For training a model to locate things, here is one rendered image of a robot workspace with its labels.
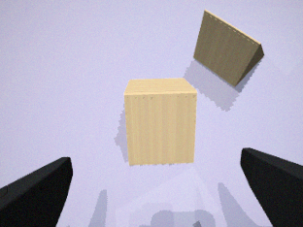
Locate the brown wooden triangular block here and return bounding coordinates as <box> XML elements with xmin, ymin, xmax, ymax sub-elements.
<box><xmin>192</xmin><ymin>10</ymin><xmax>264</xmax><ymax>87</ymax></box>

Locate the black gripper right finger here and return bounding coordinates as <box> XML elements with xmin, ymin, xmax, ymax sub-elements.
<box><xmin>241</xmin><ymin>147</ymin><xmax>303</xmax><ymax>227</ymax></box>

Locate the light wooden block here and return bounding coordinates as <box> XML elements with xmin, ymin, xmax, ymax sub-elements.
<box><xmin>124</xmin><ymin>78</ymin><xmax>197</xmax><ymax>166</ymax></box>

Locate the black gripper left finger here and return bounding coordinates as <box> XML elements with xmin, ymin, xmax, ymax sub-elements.
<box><xmin>0</xmin><ymin>157</ymin><xmax>73</xmax><ymax>227</ymax></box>

